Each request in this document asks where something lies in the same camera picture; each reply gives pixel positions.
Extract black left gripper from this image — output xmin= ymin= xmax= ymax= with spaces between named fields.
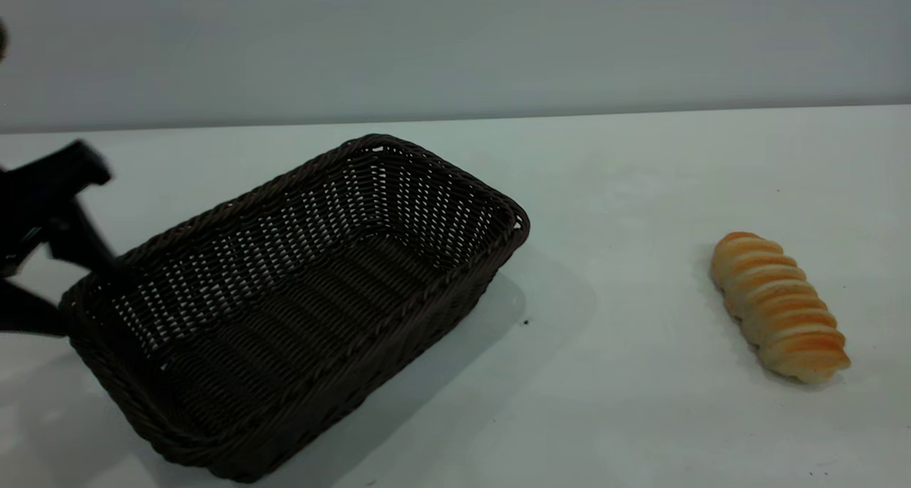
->
xmin=0 ymin=141 xmax=129 ymax=336

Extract dark brown wicker basket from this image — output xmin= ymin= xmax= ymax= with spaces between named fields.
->
xmin=59 ymin=134 xmax=531 ymax=483

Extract golden ridged bread roll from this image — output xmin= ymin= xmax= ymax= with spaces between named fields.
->
xmin=710 ymin=232 xmax=852 ymax=386

